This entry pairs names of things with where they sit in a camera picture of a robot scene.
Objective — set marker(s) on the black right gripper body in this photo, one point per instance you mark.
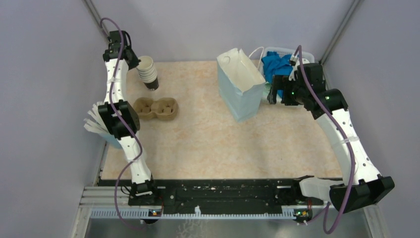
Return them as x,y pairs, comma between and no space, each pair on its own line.
292,93

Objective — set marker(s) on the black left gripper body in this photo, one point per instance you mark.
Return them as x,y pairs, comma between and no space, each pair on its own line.
133,61

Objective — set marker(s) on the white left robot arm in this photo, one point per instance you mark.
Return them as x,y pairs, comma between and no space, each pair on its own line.
119,117

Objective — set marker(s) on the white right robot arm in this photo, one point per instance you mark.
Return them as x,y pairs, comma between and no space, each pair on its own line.
362,183

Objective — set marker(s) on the light green cloth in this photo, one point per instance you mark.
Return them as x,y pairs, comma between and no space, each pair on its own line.
266,91

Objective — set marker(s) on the stack of paper cups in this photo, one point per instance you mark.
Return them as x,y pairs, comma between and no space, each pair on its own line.
147,72

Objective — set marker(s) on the blue cloth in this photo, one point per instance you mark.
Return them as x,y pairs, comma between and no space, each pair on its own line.
274,64

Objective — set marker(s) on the light blue paper bag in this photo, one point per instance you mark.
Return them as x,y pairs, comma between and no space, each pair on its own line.
240,84

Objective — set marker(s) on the white plastic basket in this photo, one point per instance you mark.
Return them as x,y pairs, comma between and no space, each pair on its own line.
307,57

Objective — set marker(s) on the brown cardboard cup carrier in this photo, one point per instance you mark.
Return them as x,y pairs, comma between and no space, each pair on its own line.
165,109

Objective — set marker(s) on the cup of white straws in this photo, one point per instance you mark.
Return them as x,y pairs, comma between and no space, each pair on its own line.
95,124

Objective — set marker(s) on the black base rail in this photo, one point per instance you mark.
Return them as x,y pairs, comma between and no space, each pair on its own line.
219,196

